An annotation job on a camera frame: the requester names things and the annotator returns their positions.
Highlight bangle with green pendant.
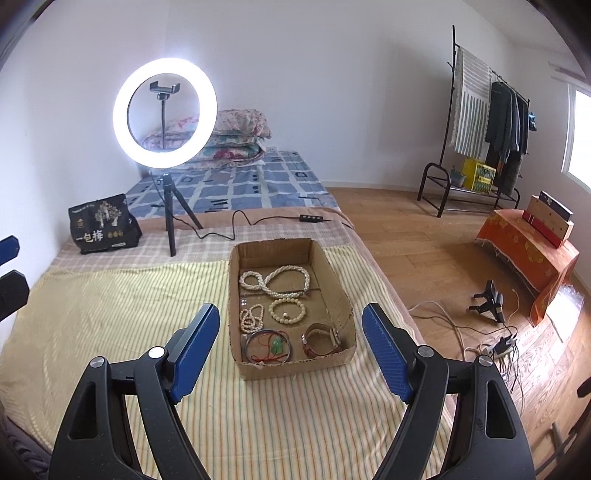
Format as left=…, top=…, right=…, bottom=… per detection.
left=242, top=329, right=293, bottom=365

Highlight brown strap wristwatch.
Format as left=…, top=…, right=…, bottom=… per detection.
left=301, top=323, right=342, bottom=358

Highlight small white pearl necklace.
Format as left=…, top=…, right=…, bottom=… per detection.
left=238, top=303, right=266, bottom=334

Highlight thick twisted pearl rope necklace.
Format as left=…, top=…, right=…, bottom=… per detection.
left=238, top=264, right=312, bottom=300

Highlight cream bead bracelet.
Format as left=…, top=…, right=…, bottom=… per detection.
left=268, top=297, right=308, bottom=326

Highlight black snack bag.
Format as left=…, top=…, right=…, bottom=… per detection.
left=68, top=193, right=142, bottom=254

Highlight black small tripod on floor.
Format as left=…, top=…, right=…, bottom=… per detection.
left=468, top=280, right=506, bottom=324

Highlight yellow striped blanket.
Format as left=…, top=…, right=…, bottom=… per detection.
left=1, top=242, right=413, bottom=479

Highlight black tripod stand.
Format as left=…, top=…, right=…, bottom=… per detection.
left=148, top=80, right=205, bottom=258

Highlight orange cloth covered table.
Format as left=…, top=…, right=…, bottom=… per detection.
left=475, top=209, right=580, bottom=326

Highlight cardboard tray box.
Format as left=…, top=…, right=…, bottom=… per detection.
left=228, top=238, right=356, bottom=380

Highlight plaid pink bed cover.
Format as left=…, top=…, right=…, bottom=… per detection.
left=49, top=207, right=369, bottom=273

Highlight cardboard boxes on table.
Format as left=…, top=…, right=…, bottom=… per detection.
left=522, top=195, right=574, bottom=248

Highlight yellow crate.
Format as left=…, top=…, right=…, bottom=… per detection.
left=462, top=158, right=497, bottom=194

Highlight floral folded quilt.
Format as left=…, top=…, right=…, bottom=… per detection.
left=140, top=109, right=271, bottom=162

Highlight black clothes rack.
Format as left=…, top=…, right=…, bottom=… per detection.
left=417, top=42, right=536, bottom=217

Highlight blue patterned bedsheet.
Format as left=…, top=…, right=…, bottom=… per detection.
left=124, top=148, right=342, bottom=216

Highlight window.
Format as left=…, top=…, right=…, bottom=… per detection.
left=562, top=84, right=591, bottom=192

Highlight striped hanging towel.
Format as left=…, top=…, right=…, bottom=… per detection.
left=450, top=47, right=492, bottom=161

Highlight dark hanging clothes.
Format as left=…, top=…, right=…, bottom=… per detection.
left=485, top=81, right=537, bottom=196

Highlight power strip with cables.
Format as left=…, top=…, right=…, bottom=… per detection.
left=407, top=287, right=565, bottom=407

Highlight white ring light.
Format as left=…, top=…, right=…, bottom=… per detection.
left=112, top=57, right=217, bottom=170

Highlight black light cable with remote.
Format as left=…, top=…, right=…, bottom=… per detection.
left=174, top=207, right=334, bottom=241

